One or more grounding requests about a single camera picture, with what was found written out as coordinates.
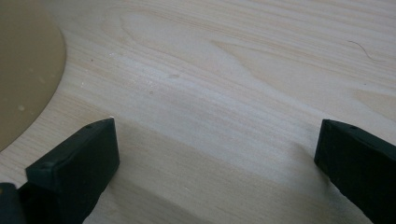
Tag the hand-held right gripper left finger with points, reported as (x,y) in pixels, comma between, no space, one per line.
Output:
(74,165)

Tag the beige strainer container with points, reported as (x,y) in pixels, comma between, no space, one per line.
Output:
(25,62)

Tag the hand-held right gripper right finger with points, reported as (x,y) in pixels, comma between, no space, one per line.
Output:
(361,161)

